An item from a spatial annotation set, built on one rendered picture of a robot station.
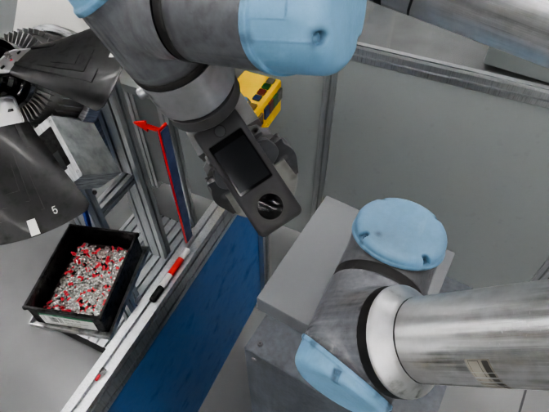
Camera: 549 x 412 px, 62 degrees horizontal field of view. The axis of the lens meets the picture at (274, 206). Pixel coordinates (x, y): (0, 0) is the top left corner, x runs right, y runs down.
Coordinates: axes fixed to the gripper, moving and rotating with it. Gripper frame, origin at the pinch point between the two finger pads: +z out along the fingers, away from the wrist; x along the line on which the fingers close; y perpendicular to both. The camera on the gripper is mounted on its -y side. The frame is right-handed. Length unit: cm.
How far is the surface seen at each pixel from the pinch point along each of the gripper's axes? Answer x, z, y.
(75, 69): 18, 1, 47
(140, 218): 49, 91, 83
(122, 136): 30, 51, 82
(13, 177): 41, 12, 45
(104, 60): 12.5, 1.9, 45.6
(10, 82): 34, 6, 63
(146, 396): 50, 55, 8
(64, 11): 19, 11, 84
